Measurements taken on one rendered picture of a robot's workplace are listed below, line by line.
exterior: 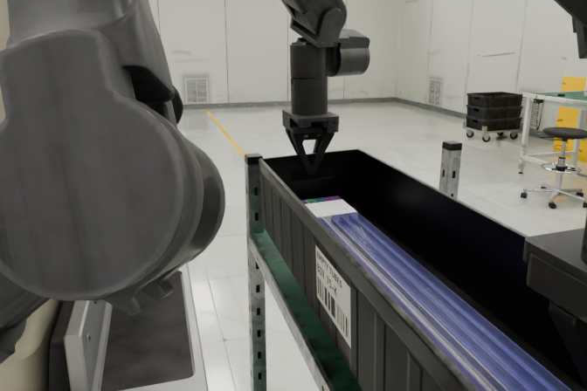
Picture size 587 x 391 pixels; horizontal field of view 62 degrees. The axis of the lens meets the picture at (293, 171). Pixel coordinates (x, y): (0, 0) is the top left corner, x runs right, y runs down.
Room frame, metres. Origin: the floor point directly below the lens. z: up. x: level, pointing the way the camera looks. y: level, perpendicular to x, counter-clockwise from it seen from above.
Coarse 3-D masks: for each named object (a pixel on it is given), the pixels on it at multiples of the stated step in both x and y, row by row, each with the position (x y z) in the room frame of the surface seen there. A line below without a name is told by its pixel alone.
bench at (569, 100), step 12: (528, 96) 4.70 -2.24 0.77; (540, 96) 4.56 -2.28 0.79; (552, 96) 4.46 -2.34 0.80; (576, 96) 4.46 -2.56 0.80; (528, 108) 4.73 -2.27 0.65; (576, 108) 4.21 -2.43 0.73; (528, 120) 4.73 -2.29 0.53; (576, 144) 4.92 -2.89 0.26; (528, 156) 4.68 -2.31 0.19; (540, 156) 4.79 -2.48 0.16; (552, 156) 4.83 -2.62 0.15; (576, 156) 4.91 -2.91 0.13
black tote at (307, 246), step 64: (320, 192) 0.77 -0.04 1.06; (384, 192) 0.69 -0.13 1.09; (320, 256) 0.46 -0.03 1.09; (448, 256) 0.53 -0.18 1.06; (512, 256) 0.43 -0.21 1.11; (384, 320) 0.32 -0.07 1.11; (512, 320) 0.42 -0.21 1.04; (384, 384) 0.32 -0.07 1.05; (448, 384) 0.24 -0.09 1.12; (576, 384) 0.34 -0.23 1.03
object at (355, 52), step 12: (324, 12) 0.71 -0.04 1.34; (336, 12) 0.71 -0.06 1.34; (300, 24) 0.78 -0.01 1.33; (324, 24) 0.71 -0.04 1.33; (336, 24) 0.72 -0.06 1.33; (312, 36) 0.74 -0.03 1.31; (324, 36) 0.72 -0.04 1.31; (336, 36) 0.73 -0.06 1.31; (348, 36) 0.77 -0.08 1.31; (360, 36) 0.78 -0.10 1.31; (348, 48) 0.78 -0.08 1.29; (360, 48) 0.79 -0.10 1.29; (348, 60) 0.77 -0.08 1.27; (360, 60) 0.78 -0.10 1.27; (336, 72) 0.77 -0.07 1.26; (348, 72) 0.79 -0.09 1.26; (360, 72) 0.80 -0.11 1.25
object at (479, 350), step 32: (352, 224) 0.62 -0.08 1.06; (384, 256) 0.53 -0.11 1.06; (384, 288) 0.45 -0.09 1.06; (416, 288) 0.45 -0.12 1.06; (448, 288) 0.45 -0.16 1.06; (416, 320) 0.39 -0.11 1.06; (448, 320) 0.39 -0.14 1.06; (480, 320) 0.39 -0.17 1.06; (448, 352) 0.34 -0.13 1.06; (480, 352) 0.34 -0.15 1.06; (512, 352) 0.34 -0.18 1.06; (480, 384) 0.31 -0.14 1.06; (512, 384) 0.31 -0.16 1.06; (544, 384) 0.30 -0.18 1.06
